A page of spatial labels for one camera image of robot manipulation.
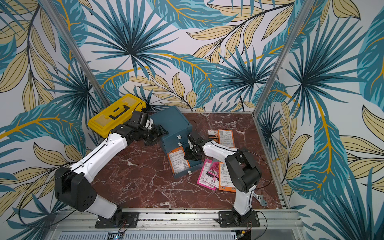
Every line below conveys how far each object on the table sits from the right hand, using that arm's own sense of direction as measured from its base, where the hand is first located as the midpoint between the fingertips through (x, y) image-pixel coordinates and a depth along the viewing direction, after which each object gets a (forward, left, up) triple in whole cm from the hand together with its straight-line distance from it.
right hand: (186, 156), depth 92 cm
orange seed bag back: (+16, -28, -4) cm, 32 cm away
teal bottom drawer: (-7, -4, +3) cm, 9 cm away
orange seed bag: (-2, +6, -2) cm, 6 cm away
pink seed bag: (-5, -11, -3) cm, 13 cm away
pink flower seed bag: (-12, -15, -3) cm, 19 cm away
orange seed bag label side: (-16, -22, -4) cm, 27 cm away
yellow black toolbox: (+24, +43, +14) cm, 52 cm away
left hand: (+2, +11, +18) cm, 21 cm away
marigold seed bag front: (+18, -19, -3) cm, 26 cm away
